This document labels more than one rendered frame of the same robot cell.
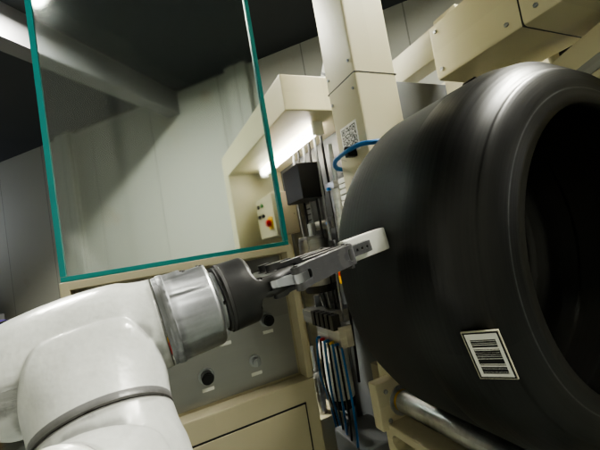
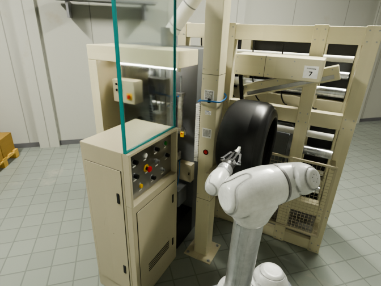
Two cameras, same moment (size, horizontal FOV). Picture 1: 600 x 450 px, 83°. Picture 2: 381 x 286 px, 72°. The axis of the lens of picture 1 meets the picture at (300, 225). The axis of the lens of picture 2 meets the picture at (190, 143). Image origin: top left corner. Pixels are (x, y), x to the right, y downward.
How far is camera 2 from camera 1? 1.38 m
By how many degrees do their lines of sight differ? 45
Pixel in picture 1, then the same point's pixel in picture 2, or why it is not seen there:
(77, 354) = not seen: hidden behind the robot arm
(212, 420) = (157, 190)
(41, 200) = not seen: outside the picture
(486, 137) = (263, 133)
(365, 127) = (217, 95)
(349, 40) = (219, 63)
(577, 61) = (268, 85)
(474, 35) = (250, 68)
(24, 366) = not seen: hidden behind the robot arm
